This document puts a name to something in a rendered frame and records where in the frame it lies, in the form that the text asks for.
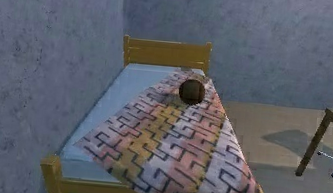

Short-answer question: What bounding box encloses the yellow wooden bed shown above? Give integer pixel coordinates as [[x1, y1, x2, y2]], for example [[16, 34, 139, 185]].
[[38, 27, 280, 193]]

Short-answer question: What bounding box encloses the dark brown basketball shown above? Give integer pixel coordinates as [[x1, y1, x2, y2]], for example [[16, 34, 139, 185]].
[[177, 78, 207, 108]]

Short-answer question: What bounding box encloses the brown wooden table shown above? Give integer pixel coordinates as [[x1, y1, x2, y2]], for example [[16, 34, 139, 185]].
[[294, 105, 333, 180]]

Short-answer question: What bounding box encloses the patterned pink yellow blanket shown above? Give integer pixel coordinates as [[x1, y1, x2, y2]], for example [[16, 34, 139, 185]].
[[69, 59, 278, 193]]

